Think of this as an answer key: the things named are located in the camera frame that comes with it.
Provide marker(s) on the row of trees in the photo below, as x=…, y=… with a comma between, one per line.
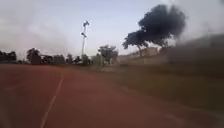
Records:
x=40, y=58

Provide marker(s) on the tall floodlight pole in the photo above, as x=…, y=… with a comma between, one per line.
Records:
x=84, y=40

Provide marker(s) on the grass field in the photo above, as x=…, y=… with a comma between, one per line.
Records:
x=166, y=83

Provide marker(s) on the red running track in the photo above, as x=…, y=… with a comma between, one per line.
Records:
x=86, y=100

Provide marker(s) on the low building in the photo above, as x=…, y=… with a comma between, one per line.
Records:
x=146, y=55

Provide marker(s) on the green tree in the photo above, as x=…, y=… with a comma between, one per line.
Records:
x=107, y=53

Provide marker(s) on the large dark tree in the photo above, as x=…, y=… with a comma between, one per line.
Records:
x=160, y=25

